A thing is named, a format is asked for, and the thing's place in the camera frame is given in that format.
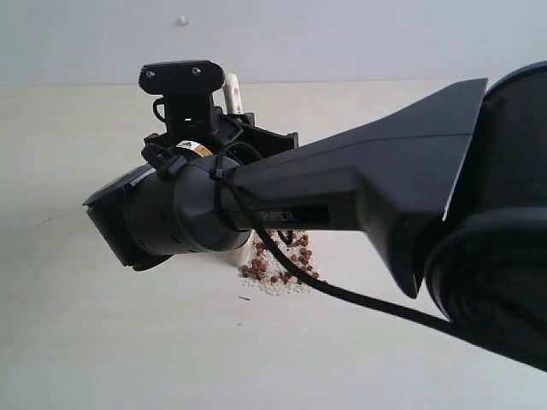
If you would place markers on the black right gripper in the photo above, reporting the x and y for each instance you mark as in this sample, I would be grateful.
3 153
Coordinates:
195 117

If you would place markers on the brown pellets and rice pile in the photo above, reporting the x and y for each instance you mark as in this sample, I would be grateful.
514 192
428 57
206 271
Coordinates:
259 270

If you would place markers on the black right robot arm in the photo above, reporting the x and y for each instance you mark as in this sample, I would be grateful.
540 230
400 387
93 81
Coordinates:
450 191

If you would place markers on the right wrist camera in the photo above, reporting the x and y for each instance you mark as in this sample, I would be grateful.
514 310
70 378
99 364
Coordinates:
181 77

